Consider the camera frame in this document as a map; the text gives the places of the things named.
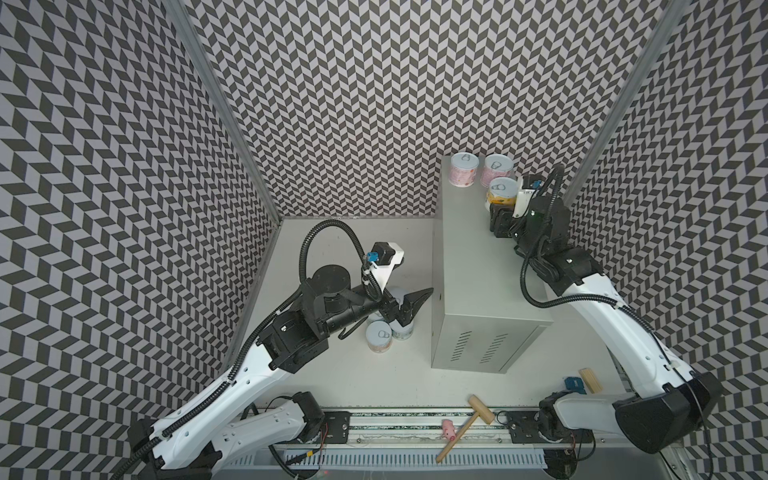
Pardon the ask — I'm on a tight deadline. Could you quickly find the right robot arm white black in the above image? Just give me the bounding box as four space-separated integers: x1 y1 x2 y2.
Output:
489 164 723 454

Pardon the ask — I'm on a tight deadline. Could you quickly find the orange label can front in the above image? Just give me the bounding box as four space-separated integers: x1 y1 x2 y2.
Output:
485 177 519 210

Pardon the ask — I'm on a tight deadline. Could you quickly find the small blue box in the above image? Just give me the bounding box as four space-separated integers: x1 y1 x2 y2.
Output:
564 376 587 395

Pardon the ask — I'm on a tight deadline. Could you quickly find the small pink toy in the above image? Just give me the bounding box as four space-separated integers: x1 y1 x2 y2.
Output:
441 419 457 442

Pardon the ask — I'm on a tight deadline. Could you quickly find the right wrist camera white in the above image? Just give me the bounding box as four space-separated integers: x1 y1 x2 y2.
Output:
513 174 545 218

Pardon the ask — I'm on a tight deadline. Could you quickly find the wooden mallet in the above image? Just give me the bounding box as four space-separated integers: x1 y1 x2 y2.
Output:
436 395 495 464

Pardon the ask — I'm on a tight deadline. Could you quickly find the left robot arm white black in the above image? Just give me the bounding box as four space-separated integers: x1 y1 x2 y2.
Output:
112 219 434 479

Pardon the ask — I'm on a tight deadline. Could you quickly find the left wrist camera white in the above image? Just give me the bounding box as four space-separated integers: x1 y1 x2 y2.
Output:
363 241 405 291

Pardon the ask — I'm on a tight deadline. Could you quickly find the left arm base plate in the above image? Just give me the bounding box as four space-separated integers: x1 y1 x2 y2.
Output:
263 411 353 446

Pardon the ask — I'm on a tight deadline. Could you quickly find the white vent grille strip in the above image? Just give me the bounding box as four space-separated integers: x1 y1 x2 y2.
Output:
215 449 548 472

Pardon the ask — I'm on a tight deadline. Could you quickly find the pink label can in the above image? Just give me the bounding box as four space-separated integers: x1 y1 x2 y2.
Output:
448 152 479 188
481 154 515 187

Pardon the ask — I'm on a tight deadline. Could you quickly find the can teal label right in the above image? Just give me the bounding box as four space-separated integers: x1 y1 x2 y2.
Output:
389 321 415 341

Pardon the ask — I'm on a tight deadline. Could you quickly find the grey metal cabinet box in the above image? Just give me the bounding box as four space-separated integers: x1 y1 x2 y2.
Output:
431 157 553 374

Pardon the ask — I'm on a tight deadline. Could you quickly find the small wooden block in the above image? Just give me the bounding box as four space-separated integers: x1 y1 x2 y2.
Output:
579 368 603 394

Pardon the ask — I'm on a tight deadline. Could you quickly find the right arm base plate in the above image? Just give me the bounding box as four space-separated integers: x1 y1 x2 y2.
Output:
496 410 595 447

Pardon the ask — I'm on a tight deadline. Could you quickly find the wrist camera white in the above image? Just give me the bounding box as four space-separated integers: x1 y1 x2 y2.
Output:
513 174 545 218
363 241 405 291

